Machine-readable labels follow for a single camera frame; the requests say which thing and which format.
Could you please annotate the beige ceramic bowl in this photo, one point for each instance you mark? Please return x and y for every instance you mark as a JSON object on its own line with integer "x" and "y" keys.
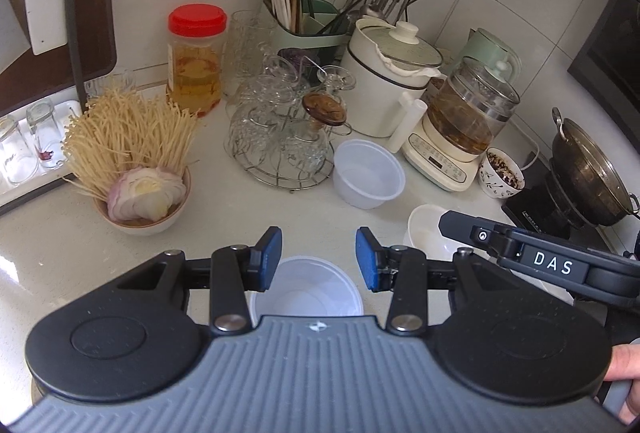
{"x": 150, "y": 225}

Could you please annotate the clear drinking glass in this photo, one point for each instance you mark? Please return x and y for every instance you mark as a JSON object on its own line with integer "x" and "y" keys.
{"x": 47, "y": 128}
{"x": 17, "y": 153}

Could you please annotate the white ceramic bowl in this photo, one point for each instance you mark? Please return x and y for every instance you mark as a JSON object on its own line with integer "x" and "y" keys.
{"x": 425, "y": 228}

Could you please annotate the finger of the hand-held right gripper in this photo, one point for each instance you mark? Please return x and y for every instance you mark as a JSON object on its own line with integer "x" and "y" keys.
{"x": 467, "y": 230}

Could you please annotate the pale green kettle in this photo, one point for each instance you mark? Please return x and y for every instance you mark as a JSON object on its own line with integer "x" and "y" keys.
{"x": 487, "y": 50}

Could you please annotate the amber glass cup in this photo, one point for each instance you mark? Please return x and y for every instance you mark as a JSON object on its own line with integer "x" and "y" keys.
{"x": 324, "y": 110}

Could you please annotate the glass electric kettle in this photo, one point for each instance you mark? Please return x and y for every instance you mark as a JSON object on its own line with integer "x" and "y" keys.
{"x": 470, "y": 113}

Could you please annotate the green utensil holder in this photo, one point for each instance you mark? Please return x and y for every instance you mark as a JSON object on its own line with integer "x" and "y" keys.
{"x": 320, "y": 38}

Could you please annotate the person's right hand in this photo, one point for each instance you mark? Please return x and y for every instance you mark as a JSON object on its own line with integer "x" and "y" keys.
{"x": 625, "y": 363}

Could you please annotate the patterned small bowl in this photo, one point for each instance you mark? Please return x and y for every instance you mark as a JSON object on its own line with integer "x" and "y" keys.
{"x": 500, "y": 175}

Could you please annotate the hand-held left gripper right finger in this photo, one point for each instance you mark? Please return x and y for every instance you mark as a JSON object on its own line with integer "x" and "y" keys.
{"x": 367, "y": 261}

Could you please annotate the white electric pot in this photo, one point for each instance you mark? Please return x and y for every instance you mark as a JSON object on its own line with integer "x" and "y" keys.
{"x": 375, "y": 88}

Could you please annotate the translucent plastic bowl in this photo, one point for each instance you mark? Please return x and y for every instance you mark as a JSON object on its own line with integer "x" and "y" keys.
{"x": 305, "y": 285}
{"x": 369, "y": 173}

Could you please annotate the red-lid plastic jar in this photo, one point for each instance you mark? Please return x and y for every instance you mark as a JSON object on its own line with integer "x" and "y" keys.
{"x": 195, "y": 68}

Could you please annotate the enoki mushroom bunch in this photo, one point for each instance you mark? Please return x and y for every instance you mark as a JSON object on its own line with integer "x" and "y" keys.
{"x": 127, "y": 133}

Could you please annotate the white drip tray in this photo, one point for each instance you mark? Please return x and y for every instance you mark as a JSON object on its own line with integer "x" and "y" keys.
{"x": 50, "y": 185}

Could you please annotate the halved purple onion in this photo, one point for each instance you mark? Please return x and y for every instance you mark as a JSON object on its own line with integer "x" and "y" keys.
{"x": 145, "y": 193}

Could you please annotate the white rack caddy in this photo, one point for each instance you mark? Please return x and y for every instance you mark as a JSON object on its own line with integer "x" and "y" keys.
{"x": 45, "y": 8}

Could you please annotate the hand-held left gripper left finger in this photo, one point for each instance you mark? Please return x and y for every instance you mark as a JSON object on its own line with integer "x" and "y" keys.
{"x": 270, "y": 259}

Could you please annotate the steel wok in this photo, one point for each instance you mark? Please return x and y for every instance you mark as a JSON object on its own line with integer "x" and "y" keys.
{"x": 592, "y": 183}

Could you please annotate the black induction cooker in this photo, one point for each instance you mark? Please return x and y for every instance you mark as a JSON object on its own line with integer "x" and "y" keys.
{"x": 535, "y": 208}

